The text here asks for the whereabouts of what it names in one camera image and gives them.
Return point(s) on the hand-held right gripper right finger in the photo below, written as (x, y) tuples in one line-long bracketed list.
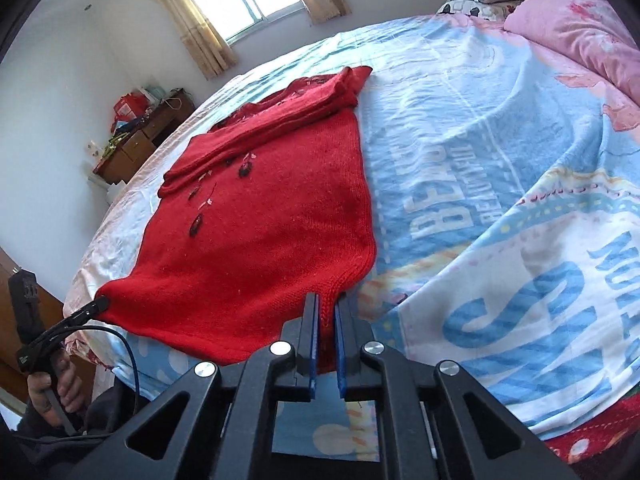
[(342, 350)]

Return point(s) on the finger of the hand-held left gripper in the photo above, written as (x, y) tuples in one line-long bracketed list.
[(87, 312)]

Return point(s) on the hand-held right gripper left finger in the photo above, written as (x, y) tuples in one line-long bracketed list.
[(312, 340)]

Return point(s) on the red knitted sweater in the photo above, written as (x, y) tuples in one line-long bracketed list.
[(260, 240)]

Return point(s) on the person's left forearm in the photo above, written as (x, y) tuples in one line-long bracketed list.
[(50, 460)]

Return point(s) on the person's left hand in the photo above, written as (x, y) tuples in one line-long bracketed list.
[(70, 385)]

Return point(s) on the brown wooden door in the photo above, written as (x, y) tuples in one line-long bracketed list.
[(45, 305)]

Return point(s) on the white printed box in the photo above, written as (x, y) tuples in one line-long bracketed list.
[(92, 149)]

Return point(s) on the yellow green cloth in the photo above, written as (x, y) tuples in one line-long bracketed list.
[(114, 145)]

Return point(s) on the brown wooden desk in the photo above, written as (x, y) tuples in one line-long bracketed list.
[(145, 135)]

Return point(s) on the dark blue clothing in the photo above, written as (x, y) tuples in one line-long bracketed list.
[(127, 125)]

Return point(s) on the red bag on desk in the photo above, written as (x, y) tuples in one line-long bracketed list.
[(127, 105)]

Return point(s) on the pale green bag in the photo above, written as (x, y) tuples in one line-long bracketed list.
[(155, 94)]

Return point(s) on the bed with printed sheet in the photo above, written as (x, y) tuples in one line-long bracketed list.
[(475, 160)]

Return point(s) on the red patterned bed sheet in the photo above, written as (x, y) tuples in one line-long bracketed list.
[(590, 440)]

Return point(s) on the pink floral quilt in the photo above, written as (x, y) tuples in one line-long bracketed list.
[(575, 25)]

